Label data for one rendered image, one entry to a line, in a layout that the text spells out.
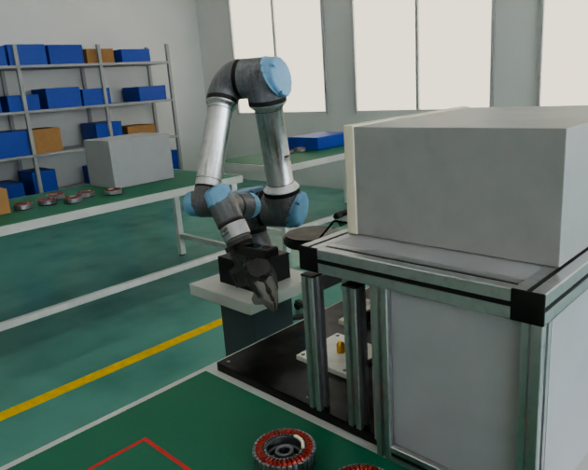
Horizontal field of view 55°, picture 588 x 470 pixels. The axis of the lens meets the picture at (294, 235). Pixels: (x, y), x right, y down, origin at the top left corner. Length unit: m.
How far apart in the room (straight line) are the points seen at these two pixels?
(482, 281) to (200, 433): 0.64
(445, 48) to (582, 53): 1.37
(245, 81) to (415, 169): 0.84
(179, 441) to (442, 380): 0.52
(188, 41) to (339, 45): 2.77
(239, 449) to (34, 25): 7.30
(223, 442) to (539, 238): 0.68
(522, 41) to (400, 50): 1.37
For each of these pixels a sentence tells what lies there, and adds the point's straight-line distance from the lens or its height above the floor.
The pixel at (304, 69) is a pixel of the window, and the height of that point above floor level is 1.54.
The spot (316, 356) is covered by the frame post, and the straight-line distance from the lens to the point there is 1.12.
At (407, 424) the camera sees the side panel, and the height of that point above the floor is 0.83.
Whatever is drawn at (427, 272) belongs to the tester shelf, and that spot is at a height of 1.11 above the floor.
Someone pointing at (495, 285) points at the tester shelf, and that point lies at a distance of 0.83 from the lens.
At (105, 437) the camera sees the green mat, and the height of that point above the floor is 0.75.
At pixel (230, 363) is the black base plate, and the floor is 0.77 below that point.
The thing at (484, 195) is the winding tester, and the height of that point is 1.21.
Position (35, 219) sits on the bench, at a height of 0.75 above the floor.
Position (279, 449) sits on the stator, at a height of 0.78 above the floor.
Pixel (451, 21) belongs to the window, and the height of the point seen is 1.88.
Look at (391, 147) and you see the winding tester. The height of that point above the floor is 1.28.
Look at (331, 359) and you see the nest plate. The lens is 1.34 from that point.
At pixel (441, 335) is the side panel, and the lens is 0.92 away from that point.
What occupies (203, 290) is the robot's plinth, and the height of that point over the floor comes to 0.74.
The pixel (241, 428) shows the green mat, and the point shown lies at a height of 0.75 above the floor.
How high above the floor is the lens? 1.40
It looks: 15 degrees down
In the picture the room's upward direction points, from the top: 4 degrees counter-clockwise
